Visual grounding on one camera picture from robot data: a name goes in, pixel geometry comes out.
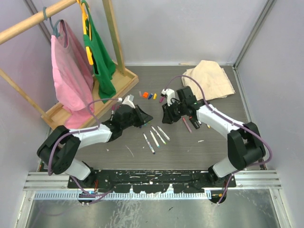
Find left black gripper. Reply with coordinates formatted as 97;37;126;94
122;105;152;130

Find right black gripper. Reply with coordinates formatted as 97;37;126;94
162;99;187;124

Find white grey marker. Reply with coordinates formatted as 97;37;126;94
157;126;171;141

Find pink pen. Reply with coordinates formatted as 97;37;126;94
182;117;192;133

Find orange highlighter cap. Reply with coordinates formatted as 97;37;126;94
142;92;149;98

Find orange black highlighter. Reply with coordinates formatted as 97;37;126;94
189;116;200;129

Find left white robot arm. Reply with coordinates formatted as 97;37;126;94
37;104;153;188

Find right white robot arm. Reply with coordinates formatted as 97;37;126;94
161;86;266;187

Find beige cloth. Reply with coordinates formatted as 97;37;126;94
181;60;235;101

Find green shirt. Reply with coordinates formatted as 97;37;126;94
82;0;116;98

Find pink shirt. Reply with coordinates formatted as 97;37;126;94
51;20;94;129

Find wooden clothes rack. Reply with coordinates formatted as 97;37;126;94
0;0;139;129

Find yellow clothes hanger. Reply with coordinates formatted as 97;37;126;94
77;0;94;65

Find grey clothes hanger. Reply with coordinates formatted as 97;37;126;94
42;6;66;38

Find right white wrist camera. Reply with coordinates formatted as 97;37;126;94
161;88;175;106

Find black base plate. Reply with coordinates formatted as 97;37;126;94
79;170;236;194

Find slotted cable duct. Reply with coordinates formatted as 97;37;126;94
33;190;211;200

